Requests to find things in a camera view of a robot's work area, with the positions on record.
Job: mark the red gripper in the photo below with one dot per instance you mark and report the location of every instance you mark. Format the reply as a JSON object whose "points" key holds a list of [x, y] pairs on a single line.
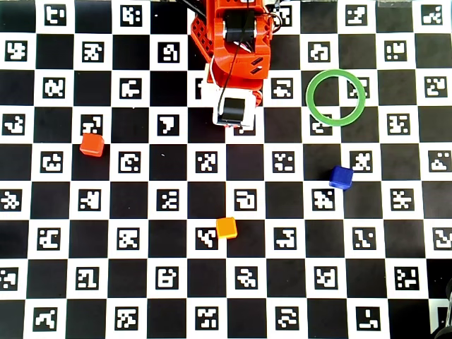
{"points": [[233, 109]]}

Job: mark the blue cube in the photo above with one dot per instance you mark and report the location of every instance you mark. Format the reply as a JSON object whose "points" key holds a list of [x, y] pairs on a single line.
{"points": [[340, 177]]}

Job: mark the orange cube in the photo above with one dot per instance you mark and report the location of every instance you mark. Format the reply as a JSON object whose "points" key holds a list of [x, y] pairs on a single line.
{"points": [[226, 228]]}

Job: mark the red cube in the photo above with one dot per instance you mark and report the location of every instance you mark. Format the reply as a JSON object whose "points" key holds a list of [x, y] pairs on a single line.
{"points": [[92, 145]]}

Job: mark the red robot arm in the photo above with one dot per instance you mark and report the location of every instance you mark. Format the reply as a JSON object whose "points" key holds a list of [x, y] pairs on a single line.
{"points": [[243, 79]]}

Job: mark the black white marker mat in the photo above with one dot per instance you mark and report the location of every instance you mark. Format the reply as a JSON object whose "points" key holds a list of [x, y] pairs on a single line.
{"points": [[134, 197]]}

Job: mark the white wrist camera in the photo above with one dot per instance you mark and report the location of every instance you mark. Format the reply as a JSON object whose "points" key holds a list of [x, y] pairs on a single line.
{"points": [[234, 109]]}

